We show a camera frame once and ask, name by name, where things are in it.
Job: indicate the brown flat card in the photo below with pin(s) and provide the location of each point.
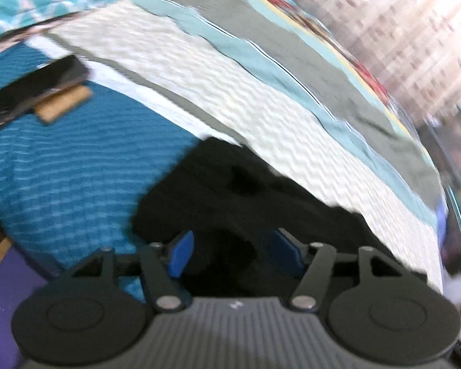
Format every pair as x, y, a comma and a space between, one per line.
67, 102

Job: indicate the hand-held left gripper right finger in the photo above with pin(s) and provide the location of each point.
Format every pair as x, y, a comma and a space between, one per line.
288, 251

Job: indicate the purple mat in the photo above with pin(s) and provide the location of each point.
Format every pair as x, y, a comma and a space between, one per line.
7, 299

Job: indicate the black flat case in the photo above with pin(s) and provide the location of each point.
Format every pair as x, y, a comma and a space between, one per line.
34, 86

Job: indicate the patterned teal grey bedsheet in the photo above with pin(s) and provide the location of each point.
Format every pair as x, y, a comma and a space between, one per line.
80, 169

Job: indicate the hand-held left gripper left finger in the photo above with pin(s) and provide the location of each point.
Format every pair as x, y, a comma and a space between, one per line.
181, 253

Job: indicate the beige leaf print curtain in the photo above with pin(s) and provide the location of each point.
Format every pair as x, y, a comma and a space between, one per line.
399, 30

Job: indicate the black pants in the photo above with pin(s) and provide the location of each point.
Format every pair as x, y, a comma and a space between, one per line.
234, 200

